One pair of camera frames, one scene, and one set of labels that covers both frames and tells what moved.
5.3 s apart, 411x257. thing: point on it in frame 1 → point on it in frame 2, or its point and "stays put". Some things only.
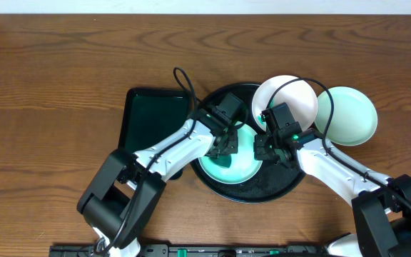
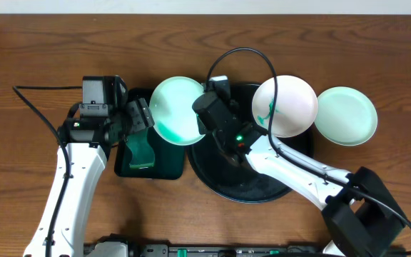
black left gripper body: [225, 145] → [138, 116]
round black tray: [274, 180] stays put
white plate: [298, 94] stays put
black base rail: [205, 250] stays put
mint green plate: [245, 164] → [171, 111]
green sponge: [222, 160] → [142, 150]
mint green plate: [354, 118] stays put
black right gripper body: [265, 148] → [200, 126]
